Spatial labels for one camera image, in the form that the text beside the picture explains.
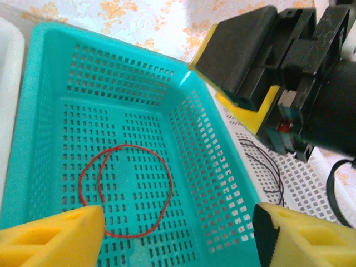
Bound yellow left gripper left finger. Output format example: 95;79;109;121
0;205;106;267

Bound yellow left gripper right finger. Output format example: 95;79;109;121
253;202;356;267

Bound thin black cable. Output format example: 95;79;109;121
239;138;285;208
239;141;281;194

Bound thin red cable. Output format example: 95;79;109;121
78;144;174;239

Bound white plastic basket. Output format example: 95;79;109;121
0;17;26;208
205;83;356;226

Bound teal plastic basket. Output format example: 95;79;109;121
0;22;262;267

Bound black gripper wire loop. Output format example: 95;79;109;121
325;157;356;228

